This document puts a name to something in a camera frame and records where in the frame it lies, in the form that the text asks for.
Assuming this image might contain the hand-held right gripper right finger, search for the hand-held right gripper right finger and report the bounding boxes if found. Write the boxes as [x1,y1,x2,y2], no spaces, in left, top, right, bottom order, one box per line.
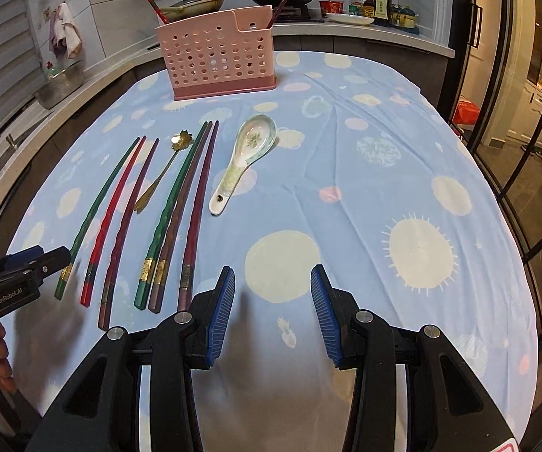
[310,264,521,452]

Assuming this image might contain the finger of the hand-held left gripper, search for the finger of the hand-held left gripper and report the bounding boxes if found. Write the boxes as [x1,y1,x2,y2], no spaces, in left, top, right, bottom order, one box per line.
[20,246,73,288]
[0,245,46,280]

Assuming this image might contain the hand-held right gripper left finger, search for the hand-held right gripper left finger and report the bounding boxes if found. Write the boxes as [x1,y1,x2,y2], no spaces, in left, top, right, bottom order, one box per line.
[26,266,237,452]

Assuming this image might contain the green chopstick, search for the green chopstick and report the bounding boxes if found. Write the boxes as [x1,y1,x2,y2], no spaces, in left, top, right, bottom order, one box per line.
[133,121,208,310]
[54,136,140,299]

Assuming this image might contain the dark maroon chopstick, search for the dark maroon chopstick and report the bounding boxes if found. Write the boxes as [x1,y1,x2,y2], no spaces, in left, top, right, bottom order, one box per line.
[98,138,160,331]

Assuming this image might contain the brown chopstick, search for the brown chopstick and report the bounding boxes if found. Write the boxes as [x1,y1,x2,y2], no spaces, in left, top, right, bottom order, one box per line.
[147,121,214,314]

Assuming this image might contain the white ceramic soup spoon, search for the white ceramic soup spoon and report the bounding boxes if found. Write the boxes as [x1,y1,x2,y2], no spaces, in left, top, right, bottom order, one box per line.
[208,114,278,216]

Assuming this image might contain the pink perforated utensil holder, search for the pink perforated utensil holder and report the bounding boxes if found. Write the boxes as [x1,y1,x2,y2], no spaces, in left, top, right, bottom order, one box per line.
[154,5,278,101]

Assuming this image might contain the person's left hand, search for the person's left hand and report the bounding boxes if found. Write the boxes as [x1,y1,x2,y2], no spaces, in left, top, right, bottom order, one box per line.
[0,320,15,383]

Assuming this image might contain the blue planet print tablecloth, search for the blue planet print tablecloth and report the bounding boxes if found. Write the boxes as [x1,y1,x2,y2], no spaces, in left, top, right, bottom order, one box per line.
[5,49,540,452]

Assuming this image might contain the gold flower spoon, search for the gold flower spoon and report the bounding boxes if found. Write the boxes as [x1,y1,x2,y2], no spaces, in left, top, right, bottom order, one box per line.
[133,129,192,212]

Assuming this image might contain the metal basin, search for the metal basin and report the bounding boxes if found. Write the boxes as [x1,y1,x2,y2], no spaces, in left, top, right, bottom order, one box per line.
[34,62,86,110]

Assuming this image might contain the hanging pink white towel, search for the hanging pink white towel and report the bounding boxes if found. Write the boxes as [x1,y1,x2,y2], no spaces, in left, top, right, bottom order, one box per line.
[47,2,84,60]

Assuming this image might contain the red plastic bag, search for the red plastic bag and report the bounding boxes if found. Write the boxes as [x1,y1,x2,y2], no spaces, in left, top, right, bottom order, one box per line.
[452,101,481,126]

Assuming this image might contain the black framed glass door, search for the black framed glass door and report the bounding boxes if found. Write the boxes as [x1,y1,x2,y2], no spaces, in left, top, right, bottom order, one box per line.
[459,0,542,340]

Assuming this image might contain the frying pan with glass lid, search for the frying pan with glass lid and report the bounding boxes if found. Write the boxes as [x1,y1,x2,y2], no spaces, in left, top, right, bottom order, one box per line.
[160,0,225,16]

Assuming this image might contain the white plate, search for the white plate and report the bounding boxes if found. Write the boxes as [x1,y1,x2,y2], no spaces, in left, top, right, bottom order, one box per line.
[326,12,375,26]

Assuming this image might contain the black gas stove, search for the black gas stove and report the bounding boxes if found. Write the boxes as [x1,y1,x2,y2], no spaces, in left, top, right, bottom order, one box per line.
[271,6,326,23]

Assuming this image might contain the cluster of small seasoning jars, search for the cluster of small seasoning jars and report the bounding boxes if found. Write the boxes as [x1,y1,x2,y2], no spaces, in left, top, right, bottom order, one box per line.
[391,4,420,29]

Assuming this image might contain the large dark sauce bottle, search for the large dark sauce bottle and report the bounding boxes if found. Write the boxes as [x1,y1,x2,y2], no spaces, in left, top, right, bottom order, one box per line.
[373,0,393,27]

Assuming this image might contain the dark red chopstick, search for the dark red chopstick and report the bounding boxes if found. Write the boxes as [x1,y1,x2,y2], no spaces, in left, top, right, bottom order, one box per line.
[267,0,302,29]

